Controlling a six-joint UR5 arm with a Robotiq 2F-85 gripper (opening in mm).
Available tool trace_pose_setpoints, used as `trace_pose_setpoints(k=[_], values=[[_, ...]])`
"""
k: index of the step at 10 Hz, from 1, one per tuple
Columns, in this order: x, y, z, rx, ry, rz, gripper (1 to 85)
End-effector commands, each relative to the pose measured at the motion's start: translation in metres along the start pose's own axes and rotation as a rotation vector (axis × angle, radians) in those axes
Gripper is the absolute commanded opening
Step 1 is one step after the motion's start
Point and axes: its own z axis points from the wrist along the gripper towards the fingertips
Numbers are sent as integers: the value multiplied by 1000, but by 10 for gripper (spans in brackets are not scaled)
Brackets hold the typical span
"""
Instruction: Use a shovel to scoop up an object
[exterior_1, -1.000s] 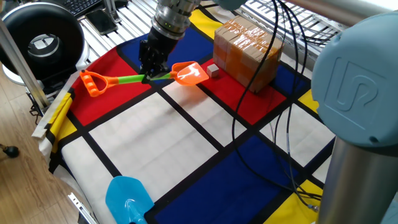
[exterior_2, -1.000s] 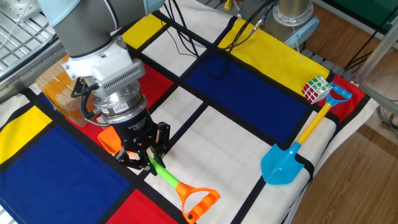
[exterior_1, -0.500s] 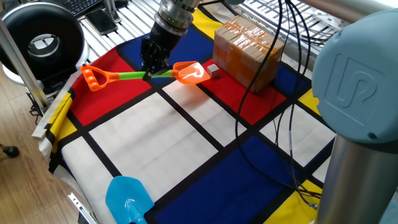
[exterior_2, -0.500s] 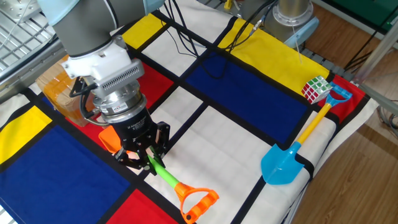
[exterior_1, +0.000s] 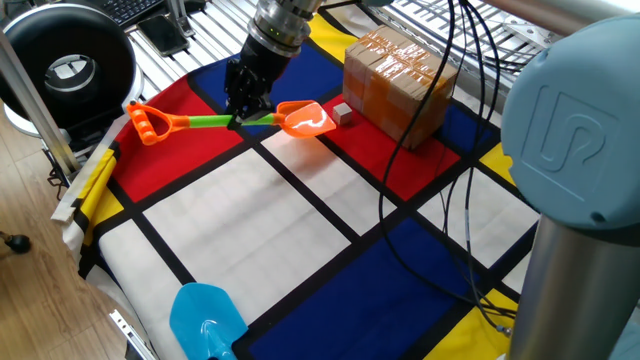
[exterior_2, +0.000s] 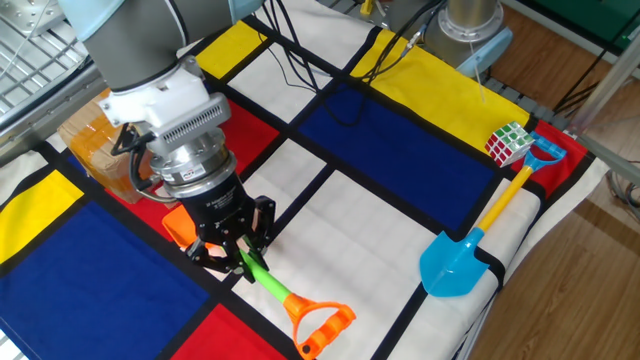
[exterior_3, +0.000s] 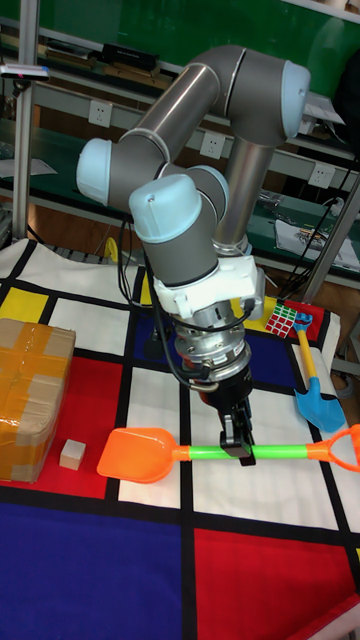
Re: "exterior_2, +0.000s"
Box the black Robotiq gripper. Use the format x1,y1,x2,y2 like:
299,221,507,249
178,174,277,277

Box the orange toy shovel green handle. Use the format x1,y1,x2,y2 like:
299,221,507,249
161,203,358,360

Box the taped cardboard box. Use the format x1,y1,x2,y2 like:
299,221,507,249
57,89,166,205

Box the Mondrian pattern tablecloth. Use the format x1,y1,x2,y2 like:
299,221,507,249
0,0,611,360

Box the Rubik's cube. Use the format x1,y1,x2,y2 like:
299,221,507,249
483,121,536,169

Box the silver perforated plate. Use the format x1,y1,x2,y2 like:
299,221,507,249
0,0,69,37

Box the blue toy shovel yellow handle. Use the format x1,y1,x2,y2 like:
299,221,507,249
418,130,569,299

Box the black cable silver plug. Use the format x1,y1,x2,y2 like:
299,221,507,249
359,0,441,84

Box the metal wire rack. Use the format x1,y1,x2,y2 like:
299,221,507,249
0,0,109,166

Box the white cable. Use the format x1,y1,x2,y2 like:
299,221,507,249
467,38,488,105

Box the black floor cables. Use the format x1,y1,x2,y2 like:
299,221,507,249
552,49,609,116

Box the grey cable bundle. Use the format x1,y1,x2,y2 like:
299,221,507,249
607,159,640,224

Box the aluminium frame post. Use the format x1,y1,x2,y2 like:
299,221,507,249
567,29,640,137

